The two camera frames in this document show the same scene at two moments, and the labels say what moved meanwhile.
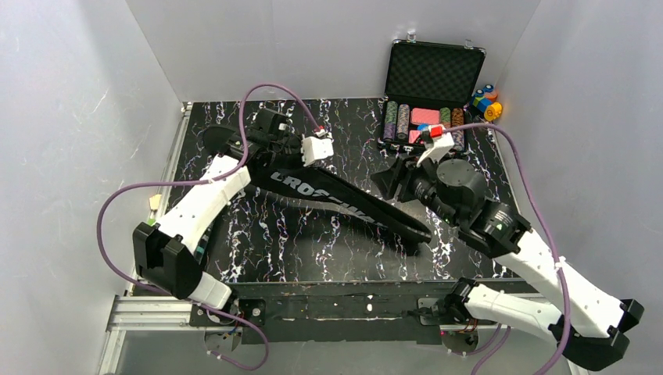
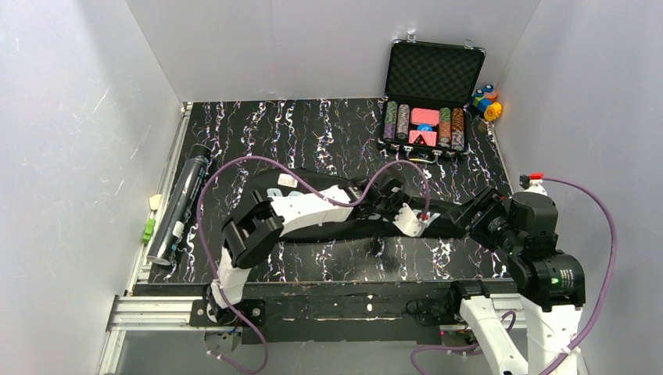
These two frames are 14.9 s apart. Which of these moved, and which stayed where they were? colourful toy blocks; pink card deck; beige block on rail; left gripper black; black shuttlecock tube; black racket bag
Moved: left gripper black; black racket bag; black shuttlecock tube
Stayed: beige block on rail; pink card deck; colourful toy blocks
